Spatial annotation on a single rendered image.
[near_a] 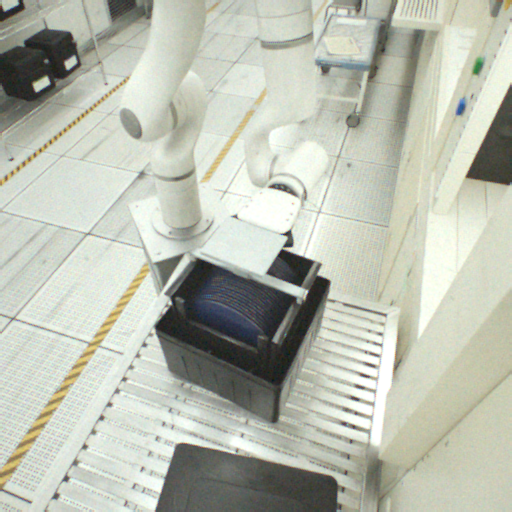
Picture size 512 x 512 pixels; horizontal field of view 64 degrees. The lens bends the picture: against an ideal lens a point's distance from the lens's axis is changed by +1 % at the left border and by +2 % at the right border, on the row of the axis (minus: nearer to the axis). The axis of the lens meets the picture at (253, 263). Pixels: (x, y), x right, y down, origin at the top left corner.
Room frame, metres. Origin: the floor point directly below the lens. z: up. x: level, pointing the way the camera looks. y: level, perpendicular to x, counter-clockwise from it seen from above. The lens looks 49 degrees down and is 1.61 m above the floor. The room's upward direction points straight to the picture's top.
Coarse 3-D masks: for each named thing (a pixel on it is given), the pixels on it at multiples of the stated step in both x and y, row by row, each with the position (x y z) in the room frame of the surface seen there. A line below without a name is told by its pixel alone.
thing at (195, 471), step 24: (192, 456) 0.21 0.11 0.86; (216, 456) 0.21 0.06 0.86; (240, 456) 0.21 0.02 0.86; (168, 480) 0.18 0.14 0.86; (192, 480) 0.18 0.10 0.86; (216, 480) 0.18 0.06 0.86; (240, 480) 0.18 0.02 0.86; (264, 480) 0.18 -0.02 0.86; (288, 480) 0.18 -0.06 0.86; (312, 480) 0.18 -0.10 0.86; (336, 480) 0.18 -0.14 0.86; (168, 504) 0.14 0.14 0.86; (192, 504) 0.14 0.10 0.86; (216, 504) 0.14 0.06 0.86; (240, 504) 0.14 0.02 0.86; (264, 504) 0.14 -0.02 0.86; (288, 504) 0.14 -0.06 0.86; (312, 504) 0.14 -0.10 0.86; (336, 504) 0.14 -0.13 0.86
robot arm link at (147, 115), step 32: (160, 0) 0.83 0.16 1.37; (192, 0) 0.80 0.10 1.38; (160, 32) 0.84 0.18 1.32; (192, 32) 0.84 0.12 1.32; (160, 64) 0.85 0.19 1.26; (192, 64) 0.88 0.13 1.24; (128, 96) 0.86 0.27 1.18; (160, 96) 0.84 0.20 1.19; (128, 128) 0.84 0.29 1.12; (160, 128) 0.84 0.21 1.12
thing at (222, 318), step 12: (204, 300) 0.44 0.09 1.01; (192, 312) 0.45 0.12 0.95; (204, 312) 0.44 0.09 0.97; (216, 312) 0.43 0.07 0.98; (228, 312) 0.41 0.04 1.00; (216, 324) 0.43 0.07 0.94; (228, 324) 0.42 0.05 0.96; (240, 324) 0.40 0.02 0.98; (252, 324) 0.39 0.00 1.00; (240, 336) 0.40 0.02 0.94; (252, 336) 0.39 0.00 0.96; (216, 348) 0.43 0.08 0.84; (240, 360) 0.41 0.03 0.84
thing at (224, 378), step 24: (312, 288) 0.56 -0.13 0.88; (168, 312) 0.47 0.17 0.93; (312, 312) 0.56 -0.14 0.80; (168, 336) 0.41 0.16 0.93; (312, 336) 0.46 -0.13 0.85; (168, 360) 0.42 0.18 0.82; (192, 360) 0.39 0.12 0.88; (216, 360) 0.36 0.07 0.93; (288, 360) 0.44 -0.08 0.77; (216, 384) 0.36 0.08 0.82; (240, 384) 0.34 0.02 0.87; (264, 384) 0.31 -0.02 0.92; (288, 384) 0.34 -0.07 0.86; (264, 408) 0.31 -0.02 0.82
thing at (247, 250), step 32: (224, 224) 0.53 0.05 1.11; (192, 256) 0.53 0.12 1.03; (224, 256) 0.45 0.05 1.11; (256, 256) 0.45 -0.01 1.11; (288, 256) 0.55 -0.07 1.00; (192, 288) 0.50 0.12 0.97; (288, 288) 0.44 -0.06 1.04; (192, 320) 0.43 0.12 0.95; (288, 320) 0.39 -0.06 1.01; (256, 352) 0.36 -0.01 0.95
